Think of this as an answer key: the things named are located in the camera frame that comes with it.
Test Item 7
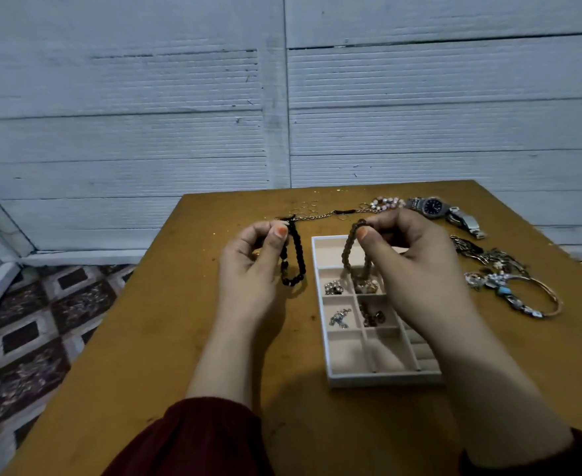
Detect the person's left hand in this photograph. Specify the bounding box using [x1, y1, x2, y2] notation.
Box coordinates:
[217, 220, 290, 329]

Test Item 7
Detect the person's right hand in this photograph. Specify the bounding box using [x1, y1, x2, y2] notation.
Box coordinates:
[355, 209, 464, 334]

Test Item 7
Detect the brown beaded bracelet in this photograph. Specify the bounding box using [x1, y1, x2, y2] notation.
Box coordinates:
[341, 218, 374, 283]

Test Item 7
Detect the black beaded bracelet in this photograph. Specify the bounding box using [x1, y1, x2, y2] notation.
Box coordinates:
[278, 215, 308, 287]

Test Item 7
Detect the person's left forearm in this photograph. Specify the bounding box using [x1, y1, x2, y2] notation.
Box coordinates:
[186, 312, 274, 409]

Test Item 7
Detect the person's right forearm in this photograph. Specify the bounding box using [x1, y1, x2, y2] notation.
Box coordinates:
[410, 312, 575, 469]

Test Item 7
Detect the silver wristwatch with dark dial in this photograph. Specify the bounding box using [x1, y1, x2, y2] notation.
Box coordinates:
[404, 196, 487, 240]

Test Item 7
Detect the silver charm pendant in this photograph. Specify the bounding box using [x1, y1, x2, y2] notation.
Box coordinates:
[328, 307, 353, 330]

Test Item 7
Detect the dark silver ornate brooch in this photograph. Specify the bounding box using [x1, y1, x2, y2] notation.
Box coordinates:
[450, 235, 485, 258]

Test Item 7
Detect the white jewelry organizer tray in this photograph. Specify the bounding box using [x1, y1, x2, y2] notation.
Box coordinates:
[311, 235, 443, 389]

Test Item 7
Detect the maroon left sleeve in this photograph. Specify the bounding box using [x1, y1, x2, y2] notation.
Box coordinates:
[102, 397, 274, 476]

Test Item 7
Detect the maroon sleeve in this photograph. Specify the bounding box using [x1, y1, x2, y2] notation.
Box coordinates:
[102, 397, 274, 476]
[459, 427, 582, 476]

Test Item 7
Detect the maroon right sleeve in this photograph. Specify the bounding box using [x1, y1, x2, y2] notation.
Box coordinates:
[459, 427, 582, 476]

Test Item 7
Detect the pink bead bracelet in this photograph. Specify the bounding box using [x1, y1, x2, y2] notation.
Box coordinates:
[368, 195, 406, 214]

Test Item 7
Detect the thin chain with black cord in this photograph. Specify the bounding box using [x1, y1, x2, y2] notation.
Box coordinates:
[275, 207, 372, 223]

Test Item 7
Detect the ornate silver flower necklace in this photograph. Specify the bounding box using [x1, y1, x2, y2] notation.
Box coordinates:
[470, 248, 529, 279]

